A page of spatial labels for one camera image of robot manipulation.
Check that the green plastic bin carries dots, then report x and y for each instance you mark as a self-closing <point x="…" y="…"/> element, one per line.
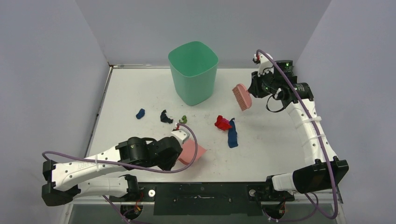
<point x="193" y="67"/>

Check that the green paper scrap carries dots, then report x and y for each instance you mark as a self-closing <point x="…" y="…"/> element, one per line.
<point x="183" y="120"/>

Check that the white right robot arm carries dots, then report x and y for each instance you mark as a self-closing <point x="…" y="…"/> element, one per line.
<point x="323" y="169"/>

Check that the long blue paper scrap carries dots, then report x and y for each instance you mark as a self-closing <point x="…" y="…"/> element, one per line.
<point x="232" y="134"/>

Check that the small blue paper scrap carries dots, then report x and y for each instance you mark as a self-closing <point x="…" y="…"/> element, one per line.
<point x="140" y="114"/>

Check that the pink plastic dustpan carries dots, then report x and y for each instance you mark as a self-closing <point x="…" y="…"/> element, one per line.
<point x="188" y="152"/>

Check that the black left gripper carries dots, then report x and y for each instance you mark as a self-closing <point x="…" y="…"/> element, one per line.
<point x="166" y="166"/>

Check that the dark navy paper scrap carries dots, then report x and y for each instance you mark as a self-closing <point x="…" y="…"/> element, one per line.
<point x="164" y="118"/>

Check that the pink hand brush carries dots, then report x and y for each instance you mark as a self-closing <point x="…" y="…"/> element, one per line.
<point x="242" y="96"/>

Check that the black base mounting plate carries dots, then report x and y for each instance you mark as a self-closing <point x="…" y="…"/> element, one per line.
<point x="204" y="198"/>

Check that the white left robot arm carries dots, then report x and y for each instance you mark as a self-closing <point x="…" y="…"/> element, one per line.
<point x="67" y="181"/>

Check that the red paper scrap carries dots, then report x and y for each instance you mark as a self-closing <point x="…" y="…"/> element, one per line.
<point x="222" y="123"/>

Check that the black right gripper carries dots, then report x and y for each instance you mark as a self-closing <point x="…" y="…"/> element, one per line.
<point x="255" y="87"/>

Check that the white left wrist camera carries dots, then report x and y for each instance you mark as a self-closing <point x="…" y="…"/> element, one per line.
<point x="180" y="134"/>

